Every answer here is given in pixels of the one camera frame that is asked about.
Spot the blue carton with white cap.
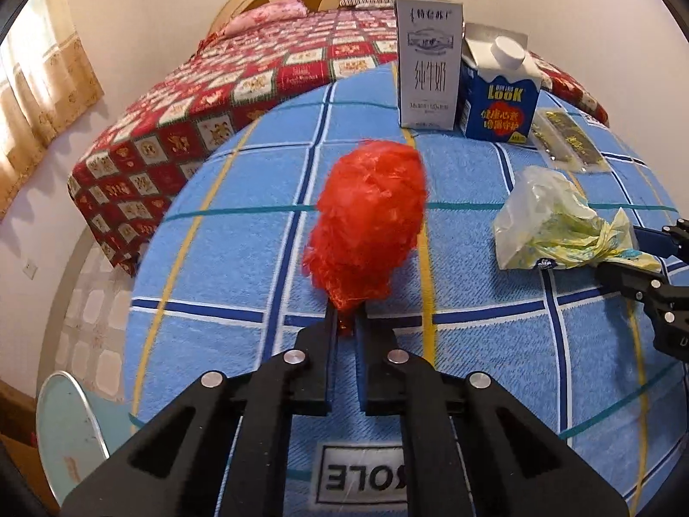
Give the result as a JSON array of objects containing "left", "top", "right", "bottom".
[{"left": 455, "top": 22, "right": 543, "bottom": 143}]

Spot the light blue stool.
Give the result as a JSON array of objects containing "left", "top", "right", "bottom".
[{"left": 37, "top": 371, "right": 138, "bottom": 499}]

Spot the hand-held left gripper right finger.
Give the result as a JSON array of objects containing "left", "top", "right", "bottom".
[{"left": 355, "top": 302, "right": 630, "bottom": 517}]

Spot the yellow-green plastic bag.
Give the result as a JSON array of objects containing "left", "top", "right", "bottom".
[{"left": 493, "top": 166, "right": 663, "bottom": 273}]

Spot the tall white milk carton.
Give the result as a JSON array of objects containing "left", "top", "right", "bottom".
[{"left": 394, "top": 0, "right": 465, "bottom": 130}]

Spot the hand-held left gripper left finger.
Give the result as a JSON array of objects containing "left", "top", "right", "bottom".
[{"left": 59, "top": 302, "right": 341, "bottom": 517}]

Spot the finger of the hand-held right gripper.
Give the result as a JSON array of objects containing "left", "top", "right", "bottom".
[
  {"left": 589, "top": 259, "right": 680, "bottom": 309},
  {"left": 632, "top": 218, "right": 689, "bottom": 258}
]

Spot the beige floral window curtain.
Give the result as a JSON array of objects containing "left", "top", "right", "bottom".
[{"left": 0, "top": 11, "right": 105, "bottom": 221}]

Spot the red plastic bag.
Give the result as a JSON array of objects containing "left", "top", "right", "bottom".
[{"left": 302, "top": 139, "right": 428, "bottom": 335}]

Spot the brown wooden furniture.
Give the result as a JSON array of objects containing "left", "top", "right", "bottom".
[{"left": 0, "top": 380, "right": 60, "bottom": 515}]

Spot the red patterned bedspread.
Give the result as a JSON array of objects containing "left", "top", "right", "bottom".
[{"left": 67, "top": 5, "right": 610, "bottom": 278}]

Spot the clear sachet with dark contents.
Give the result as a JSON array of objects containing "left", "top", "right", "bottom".
[
  {"left": 549, "top": 110, "right": 611, "bottom": 173},
  {"left": 530, "top": 109, "right": 579, "bottom": 167}
]

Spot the blue plaid tablecloth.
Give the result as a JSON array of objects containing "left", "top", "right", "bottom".
[{"left": 123, "top": 62, "right": 684, "bottom": 517}]

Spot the pink floral pillow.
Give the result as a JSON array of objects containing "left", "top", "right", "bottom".
[{"left": 223, "top": 0, "right": 309, "bottom": 37}]

